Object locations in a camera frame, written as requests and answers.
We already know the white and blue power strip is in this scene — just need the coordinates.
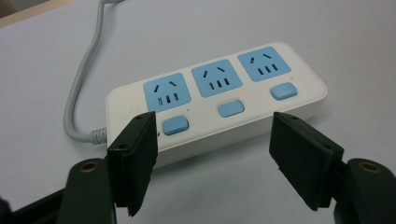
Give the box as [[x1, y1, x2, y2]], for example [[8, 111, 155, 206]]
[[105, 41, 329, 170]]

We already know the grey power strip cable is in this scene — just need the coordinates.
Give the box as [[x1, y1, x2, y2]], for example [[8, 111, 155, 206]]
[[63, 0, 124, 146]]

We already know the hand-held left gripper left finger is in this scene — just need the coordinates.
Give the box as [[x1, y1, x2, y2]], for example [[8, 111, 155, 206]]
[[106, 111, 159, 217]]

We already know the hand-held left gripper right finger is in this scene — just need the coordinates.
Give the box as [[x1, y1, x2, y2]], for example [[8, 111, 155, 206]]
[[268, 111, 345, 212]]

